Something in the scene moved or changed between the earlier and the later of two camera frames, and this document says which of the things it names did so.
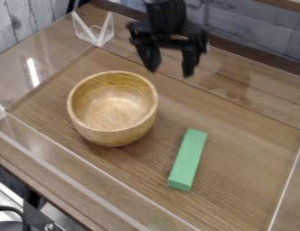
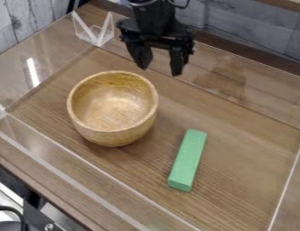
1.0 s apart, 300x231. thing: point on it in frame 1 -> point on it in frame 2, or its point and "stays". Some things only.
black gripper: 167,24 -> 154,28
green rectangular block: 187,160 stays
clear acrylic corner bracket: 95,35 stays
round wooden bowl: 112,106 stays
